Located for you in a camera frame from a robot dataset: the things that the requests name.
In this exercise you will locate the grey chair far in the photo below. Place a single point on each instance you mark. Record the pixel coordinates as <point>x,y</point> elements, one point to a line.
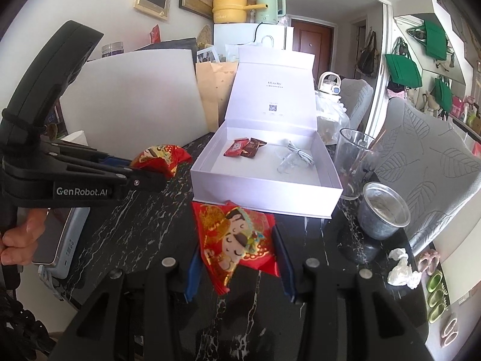
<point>357,96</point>

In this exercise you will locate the white plastic bag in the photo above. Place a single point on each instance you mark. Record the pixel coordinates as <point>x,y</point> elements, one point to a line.
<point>331,117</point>

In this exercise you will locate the yellow pot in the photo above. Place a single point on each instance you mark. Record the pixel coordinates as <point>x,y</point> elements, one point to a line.
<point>233,11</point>

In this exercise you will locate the metal bowl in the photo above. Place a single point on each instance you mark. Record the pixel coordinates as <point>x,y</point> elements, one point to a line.
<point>382,211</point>

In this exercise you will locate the green tote bag left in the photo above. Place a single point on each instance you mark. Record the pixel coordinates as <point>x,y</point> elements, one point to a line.
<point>402,69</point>

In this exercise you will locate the brown entrance door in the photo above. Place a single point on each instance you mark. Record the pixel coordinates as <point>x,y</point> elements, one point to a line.
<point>315,39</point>

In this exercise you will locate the white baby bottle device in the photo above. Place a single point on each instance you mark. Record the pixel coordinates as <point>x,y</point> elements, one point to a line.
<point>329,84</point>

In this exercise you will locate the pink slippers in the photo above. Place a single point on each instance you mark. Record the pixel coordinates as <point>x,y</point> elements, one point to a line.
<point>428,261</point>

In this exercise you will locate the person left hand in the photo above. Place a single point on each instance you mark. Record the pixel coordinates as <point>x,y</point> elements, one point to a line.
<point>19,244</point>

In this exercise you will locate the white fridge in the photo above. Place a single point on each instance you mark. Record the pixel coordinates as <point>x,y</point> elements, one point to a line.
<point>228,38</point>

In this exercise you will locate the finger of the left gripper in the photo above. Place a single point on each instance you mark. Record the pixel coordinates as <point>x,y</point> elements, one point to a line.
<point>67,177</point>
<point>69,153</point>

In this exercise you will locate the brown chocolate packet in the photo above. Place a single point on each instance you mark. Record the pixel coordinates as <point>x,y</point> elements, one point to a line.
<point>253,145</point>

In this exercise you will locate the clear acrylic stand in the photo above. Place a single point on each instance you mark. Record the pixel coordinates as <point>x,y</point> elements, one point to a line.
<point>291,162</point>

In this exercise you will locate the grey leaf chair near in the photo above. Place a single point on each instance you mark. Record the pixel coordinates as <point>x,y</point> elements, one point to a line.
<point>425,161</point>

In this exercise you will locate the clear glass measuring jug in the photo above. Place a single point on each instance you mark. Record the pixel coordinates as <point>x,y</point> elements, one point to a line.
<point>355,159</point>

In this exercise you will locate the green slippers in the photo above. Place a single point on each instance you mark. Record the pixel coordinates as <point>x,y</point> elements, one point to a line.
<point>436,296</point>

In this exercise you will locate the brown paper envelope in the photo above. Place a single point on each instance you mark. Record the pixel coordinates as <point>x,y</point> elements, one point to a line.
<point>214,82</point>

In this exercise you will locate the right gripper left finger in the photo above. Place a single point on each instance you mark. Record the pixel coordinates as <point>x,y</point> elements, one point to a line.
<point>151,304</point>

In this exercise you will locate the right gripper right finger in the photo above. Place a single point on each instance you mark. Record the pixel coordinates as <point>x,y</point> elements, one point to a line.
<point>361,322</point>

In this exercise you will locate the dark hanging handbag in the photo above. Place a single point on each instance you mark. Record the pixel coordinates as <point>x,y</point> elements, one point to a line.
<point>367,63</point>

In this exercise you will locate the beige slippers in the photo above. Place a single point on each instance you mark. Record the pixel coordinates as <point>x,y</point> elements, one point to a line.
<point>450,331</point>

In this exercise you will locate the lilac gift box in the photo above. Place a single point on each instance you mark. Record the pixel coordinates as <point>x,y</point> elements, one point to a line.
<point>272,99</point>

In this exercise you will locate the green electric kettle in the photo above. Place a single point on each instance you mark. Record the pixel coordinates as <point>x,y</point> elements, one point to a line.
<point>274,10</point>

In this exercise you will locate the crumpled white tissue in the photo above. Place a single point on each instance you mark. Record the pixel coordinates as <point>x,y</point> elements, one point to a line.
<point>402,274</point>

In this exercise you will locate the red cartoon snack bag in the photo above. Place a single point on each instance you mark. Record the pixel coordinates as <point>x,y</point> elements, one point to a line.
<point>161,159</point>
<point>231,236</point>

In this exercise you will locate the phone in blue case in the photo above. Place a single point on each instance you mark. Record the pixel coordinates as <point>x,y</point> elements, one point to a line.
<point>57,245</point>

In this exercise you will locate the red ketchup sachet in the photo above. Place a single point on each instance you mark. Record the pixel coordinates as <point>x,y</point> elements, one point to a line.
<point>236,147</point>

